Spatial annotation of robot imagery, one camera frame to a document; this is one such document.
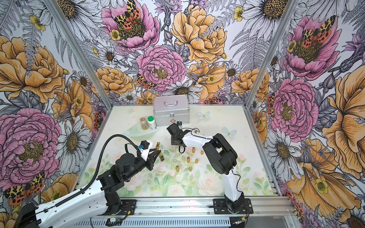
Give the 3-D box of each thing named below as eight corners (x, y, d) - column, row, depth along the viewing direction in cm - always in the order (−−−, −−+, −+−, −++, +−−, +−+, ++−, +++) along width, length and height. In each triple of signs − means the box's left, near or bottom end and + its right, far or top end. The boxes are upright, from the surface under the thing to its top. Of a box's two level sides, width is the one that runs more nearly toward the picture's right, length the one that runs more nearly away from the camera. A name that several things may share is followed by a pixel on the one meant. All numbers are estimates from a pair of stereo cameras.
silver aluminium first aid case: (155, 127, 111) (150, 112, 98) (158, 107, 125) (155, 91, 112) (189, 127, 111) (189, 112, 98) (188, 107, 125) (189, 91, 112)
